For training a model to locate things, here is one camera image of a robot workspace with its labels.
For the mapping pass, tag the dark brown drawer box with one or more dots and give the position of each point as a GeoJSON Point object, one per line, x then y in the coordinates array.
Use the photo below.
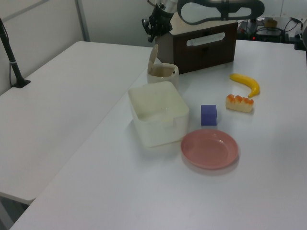
{"type": "Point", "coordinates": [204, 55]}

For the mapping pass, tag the beige trash can with lid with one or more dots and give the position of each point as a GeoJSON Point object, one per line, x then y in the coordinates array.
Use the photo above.
{"type": "Point", "coordinates": [174, 80]}

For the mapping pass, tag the purple cube block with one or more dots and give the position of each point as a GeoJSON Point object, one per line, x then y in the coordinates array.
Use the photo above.
{"type": "Point", "coordinates": [208, 115]}

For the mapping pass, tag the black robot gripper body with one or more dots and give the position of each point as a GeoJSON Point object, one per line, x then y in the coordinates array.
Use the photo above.
{"type": "Point", "coordinates": [161, 22]}

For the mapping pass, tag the small brown cardboard box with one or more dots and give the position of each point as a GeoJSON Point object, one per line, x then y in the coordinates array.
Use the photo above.
{"type": "Point", "coordinates": [270, 23]}

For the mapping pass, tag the toy bread with orange topping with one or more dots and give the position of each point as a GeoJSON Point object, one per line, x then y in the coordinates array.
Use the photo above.
{"type": "Point", "coordinates": [238, 104]}

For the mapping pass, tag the pink round plate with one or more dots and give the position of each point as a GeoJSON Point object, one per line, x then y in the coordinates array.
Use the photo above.
{"type": "Point", "coordinates": [208, 149]}

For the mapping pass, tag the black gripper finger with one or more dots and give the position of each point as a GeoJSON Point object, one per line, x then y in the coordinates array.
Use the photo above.
{"type": "Point", "coordinates": [151, 38]}
{"type": "Point", "coordinates": [145, 24]}

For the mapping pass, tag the white square plastic storage box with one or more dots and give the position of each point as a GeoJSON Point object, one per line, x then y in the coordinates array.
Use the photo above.
{"type": "Point", "coordinates": [156, 134]}

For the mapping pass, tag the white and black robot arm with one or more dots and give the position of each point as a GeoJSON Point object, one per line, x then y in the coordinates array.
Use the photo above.
{"type": "Point", "coordinates": [239, 6]}

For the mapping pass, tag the black camera stand pole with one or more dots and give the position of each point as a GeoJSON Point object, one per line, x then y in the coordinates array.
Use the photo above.
{"type": "Point", "coordinates": [13, 64]}

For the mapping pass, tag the black electronics box red light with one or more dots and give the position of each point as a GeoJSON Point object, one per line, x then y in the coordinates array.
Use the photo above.
{"type": "Point", "coordinates": [266, 34]}

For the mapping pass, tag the yellow toy banana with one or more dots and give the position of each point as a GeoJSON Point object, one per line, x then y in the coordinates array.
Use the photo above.
{"type": "Point", "coordinates": [248, 81]}

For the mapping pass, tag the black clamp mount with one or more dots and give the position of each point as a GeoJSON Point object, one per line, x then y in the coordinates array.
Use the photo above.
{"type": "Point", "coordinates": [299, 42]}

